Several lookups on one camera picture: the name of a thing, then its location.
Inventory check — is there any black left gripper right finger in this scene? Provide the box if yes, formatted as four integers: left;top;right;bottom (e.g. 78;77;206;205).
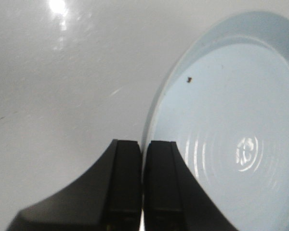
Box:
144;141;236;231

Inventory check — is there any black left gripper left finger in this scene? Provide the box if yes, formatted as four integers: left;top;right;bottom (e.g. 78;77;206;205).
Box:
8;140;142;231

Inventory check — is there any light blue round plate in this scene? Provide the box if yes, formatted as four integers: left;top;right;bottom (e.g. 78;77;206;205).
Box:
143;11;289;231

